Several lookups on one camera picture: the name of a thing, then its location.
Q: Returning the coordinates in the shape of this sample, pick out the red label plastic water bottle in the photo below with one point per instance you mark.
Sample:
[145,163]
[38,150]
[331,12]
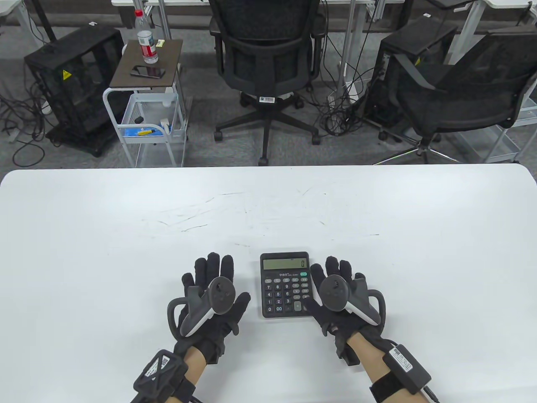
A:
[147,48]

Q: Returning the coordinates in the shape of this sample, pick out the white power strip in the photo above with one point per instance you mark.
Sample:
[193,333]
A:
[351,89]

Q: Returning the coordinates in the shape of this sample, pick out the black chair with chrome base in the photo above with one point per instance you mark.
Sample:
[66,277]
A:
[470,92]

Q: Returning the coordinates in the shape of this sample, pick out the person's left forearm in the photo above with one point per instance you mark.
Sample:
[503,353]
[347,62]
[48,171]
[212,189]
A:
[195,363]

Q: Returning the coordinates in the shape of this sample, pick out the person's right hand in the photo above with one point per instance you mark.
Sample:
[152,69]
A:
[323,317]

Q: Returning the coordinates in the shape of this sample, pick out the white desk frame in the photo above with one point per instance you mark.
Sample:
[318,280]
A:
[351,42]

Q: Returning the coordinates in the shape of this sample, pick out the black calculator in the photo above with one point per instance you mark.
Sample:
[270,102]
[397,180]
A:
[279,294]

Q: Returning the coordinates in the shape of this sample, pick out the grey right hand controller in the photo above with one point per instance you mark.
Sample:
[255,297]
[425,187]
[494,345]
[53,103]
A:
[333,291]

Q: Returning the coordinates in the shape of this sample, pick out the grey left hand controller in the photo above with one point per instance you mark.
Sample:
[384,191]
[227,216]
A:
[220,294]

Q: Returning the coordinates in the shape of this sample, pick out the grey hand controller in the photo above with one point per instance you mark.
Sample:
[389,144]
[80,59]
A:
[333,291]
[220,294]

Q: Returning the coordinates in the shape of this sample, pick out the person's right forearm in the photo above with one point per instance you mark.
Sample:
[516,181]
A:
[367,352]

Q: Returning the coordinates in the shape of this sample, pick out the black mesh office chair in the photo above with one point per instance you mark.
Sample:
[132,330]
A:
[264,54]

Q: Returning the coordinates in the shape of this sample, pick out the white cart with brown top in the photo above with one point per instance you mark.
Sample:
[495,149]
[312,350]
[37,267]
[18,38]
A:
[163,58]

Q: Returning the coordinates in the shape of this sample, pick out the black computer tower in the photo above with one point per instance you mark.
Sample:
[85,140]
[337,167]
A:
[415,40]

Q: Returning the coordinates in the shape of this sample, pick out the person's left hand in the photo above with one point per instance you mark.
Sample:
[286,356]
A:
[238,311]

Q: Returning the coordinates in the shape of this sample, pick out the black cabinet with yellow sticker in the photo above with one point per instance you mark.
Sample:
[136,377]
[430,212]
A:
[79,84]

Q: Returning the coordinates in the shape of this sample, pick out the black smartphone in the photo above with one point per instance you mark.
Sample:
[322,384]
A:
[147,71]

